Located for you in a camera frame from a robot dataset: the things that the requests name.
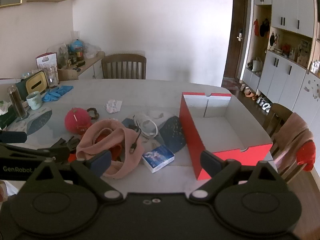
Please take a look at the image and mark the blue gloves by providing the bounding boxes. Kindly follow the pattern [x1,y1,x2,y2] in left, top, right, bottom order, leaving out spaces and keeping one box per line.
[42,85,74,102]

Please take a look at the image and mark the green tissue pack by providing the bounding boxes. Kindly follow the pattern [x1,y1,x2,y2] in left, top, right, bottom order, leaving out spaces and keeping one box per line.
[0,100,18,128]

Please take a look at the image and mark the small blue printed box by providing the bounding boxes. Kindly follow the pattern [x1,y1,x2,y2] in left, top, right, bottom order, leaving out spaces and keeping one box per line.
[142,145,175,173]

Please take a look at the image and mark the white wardrobe cabinets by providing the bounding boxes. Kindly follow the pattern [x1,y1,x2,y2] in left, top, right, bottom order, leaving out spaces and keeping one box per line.
[241,0,320,130]

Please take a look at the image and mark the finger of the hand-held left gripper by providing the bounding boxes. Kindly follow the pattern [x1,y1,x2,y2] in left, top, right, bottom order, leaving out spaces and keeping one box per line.
[0,131,28,143]
[0,143,71,162]

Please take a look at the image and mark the clear plastic bag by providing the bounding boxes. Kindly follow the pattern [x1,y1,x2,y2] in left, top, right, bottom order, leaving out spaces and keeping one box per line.
[84,42,102,59]

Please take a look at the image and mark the wooden chair with towel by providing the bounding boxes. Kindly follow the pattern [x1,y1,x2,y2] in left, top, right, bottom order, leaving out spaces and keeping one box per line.
[262,102,316,183]

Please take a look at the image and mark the green and yellow tissue box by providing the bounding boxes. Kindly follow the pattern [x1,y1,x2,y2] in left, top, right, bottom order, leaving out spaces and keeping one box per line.
[15,70,48,101]

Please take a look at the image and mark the pink plush ball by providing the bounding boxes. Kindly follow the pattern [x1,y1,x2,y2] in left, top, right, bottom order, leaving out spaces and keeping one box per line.
[64,107,92,135]

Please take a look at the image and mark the light wooden box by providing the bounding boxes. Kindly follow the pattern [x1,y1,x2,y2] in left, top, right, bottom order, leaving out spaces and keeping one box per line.
[58,69,80,81]

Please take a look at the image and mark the red cloth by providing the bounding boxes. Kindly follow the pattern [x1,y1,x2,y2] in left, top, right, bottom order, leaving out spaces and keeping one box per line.
[67,132,125,162]

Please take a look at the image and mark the silver number decoration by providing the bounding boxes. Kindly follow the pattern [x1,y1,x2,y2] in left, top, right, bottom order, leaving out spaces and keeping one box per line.
[256,95,272,113]

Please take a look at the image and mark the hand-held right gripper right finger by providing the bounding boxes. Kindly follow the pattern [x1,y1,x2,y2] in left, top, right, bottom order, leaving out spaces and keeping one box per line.
[189,150,288,204]

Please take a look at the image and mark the clear glass jar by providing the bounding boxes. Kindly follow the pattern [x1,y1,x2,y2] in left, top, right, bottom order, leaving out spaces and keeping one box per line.
[46,66,60,88]

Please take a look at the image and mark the white bag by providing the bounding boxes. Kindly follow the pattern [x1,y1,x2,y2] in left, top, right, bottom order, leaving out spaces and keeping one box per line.
[252,57,263,72]

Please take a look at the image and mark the brown scrunchie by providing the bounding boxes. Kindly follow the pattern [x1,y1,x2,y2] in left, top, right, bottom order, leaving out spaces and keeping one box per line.
[87,107,100,120]

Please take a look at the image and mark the wooden sideboard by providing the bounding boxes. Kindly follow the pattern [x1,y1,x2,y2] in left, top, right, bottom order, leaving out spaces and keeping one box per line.
[57,51,105,81]

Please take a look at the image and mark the wooden slat-back chair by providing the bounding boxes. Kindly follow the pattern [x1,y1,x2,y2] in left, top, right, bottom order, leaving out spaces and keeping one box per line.
[101,54,147,80]

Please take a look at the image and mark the blue round toy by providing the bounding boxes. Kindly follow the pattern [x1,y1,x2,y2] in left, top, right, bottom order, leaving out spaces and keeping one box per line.
[69,39,83,53]

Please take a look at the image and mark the black cable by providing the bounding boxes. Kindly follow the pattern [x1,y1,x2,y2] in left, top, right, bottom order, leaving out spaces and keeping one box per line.
[128,124,142,153]

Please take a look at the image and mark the brown door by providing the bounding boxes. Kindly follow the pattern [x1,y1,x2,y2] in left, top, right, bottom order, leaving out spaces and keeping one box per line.
[223,0,253,79]

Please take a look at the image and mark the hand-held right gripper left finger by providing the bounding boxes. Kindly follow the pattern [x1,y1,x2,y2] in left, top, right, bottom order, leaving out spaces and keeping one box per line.
[26,151,124,204]

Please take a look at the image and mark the pink towel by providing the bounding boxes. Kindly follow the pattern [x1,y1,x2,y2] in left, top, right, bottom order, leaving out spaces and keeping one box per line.
[275,112,313,173]

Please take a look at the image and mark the shoes on floor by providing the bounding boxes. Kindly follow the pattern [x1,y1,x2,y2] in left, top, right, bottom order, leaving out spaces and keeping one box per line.
[240,84,256,98]

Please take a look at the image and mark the patterned face mask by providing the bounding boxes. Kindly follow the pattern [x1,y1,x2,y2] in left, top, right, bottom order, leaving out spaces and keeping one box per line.
[104,99,123,114]

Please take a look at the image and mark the pale green mug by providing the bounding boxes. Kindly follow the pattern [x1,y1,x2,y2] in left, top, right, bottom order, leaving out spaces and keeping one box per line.
[26,92,42,110]

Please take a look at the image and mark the red garment on chair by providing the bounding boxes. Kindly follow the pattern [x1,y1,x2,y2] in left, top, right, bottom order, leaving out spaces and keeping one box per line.
[295,140,316,172]

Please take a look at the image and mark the white cable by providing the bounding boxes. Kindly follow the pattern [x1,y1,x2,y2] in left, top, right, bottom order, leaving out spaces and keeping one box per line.
[133,114,159,138]

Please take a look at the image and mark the red cardboard box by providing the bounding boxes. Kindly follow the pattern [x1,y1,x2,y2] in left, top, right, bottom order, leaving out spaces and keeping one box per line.
[179,92,273,181]

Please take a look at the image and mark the red and white card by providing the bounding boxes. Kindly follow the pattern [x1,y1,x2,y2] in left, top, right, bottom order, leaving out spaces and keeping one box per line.
[36,52,57,70]

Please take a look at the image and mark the patterned doormat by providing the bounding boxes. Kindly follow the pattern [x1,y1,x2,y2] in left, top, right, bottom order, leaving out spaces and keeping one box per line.
[222,77,242,90]

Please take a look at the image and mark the pink fleece hat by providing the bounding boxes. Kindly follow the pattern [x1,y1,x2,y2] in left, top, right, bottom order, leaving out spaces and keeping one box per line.
[76,119,145,180]

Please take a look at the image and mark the dark glass tumbler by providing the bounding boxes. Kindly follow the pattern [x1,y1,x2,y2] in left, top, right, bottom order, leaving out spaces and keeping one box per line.
[7,85,27,120]

